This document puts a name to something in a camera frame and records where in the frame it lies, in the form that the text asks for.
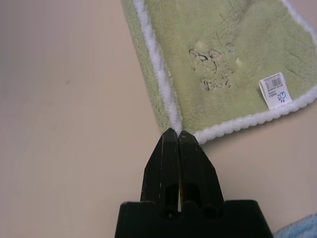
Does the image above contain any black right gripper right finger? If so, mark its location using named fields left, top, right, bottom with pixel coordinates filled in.
left=178, top=130, right=225, bottom=204

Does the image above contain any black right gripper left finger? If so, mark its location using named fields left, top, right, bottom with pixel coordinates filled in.
left=139, top=127, right=181, bottom=214

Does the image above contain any green towel with swan print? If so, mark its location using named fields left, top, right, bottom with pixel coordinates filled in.
left=119, top=0, right=317, bottom=146

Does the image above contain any folded blue towel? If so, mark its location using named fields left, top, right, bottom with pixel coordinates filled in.
left=273, top=214, right=317, bottom=238

